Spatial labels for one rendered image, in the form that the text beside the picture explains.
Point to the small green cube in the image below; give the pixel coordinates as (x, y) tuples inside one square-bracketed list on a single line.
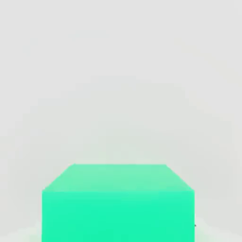
[(118, 208)]

